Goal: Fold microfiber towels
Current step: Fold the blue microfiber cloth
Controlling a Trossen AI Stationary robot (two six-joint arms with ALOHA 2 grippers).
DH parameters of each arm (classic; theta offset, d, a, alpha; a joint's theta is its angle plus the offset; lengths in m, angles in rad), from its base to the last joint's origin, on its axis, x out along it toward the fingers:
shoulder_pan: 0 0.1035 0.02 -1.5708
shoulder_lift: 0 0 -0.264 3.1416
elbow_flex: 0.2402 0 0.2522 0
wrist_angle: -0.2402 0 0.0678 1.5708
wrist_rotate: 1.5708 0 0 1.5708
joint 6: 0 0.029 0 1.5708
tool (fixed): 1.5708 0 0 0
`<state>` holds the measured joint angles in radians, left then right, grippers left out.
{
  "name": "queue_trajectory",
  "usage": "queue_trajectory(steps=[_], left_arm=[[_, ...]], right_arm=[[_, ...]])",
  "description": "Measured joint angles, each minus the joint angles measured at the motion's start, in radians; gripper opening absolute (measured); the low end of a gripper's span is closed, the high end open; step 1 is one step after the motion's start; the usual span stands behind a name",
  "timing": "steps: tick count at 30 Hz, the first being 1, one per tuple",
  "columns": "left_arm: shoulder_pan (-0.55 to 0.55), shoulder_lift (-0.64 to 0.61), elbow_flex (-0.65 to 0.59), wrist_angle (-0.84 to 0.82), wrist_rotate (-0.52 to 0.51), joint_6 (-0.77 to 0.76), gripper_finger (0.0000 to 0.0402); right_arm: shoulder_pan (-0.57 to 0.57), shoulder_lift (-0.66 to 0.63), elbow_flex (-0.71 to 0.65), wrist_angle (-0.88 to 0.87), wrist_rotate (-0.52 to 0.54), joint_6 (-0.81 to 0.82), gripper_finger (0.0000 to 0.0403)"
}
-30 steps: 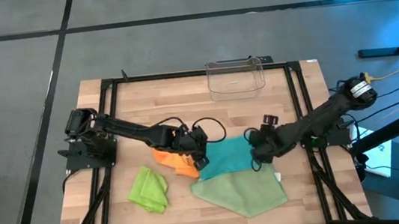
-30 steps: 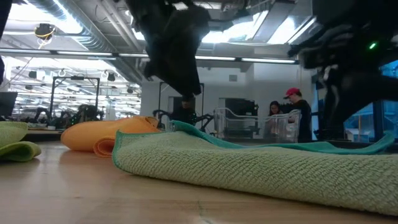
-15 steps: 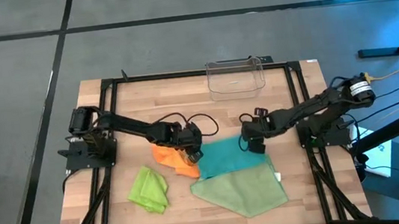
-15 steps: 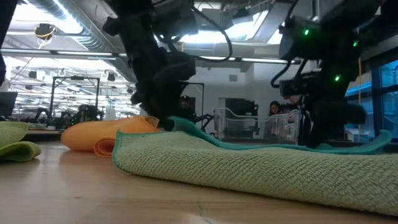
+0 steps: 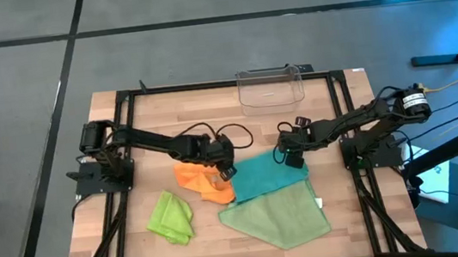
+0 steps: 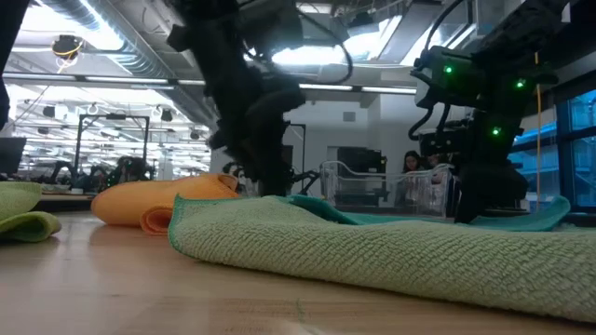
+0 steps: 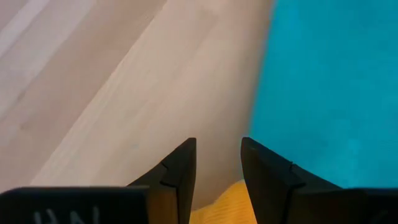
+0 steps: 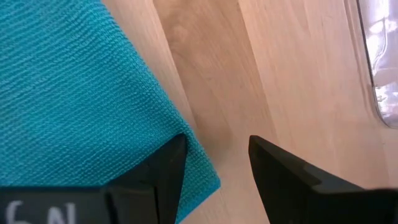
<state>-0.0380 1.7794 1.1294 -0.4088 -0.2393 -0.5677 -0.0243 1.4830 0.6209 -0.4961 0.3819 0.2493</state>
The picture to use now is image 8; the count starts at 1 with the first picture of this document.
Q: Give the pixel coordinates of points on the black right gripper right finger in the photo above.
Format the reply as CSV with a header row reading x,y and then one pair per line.
x,y
295,193

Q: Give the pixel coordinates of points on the clear plastic bin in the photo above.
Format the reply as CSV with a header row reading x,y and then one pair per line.
x,y
382,62

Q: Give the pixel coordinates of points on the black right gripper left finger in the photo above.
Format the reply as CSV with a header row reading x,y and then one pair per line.
x,y
77,205

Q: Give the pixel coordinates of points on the teal microfiber towel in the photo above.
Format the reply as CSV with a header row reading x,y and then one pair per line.
x,y
77,93

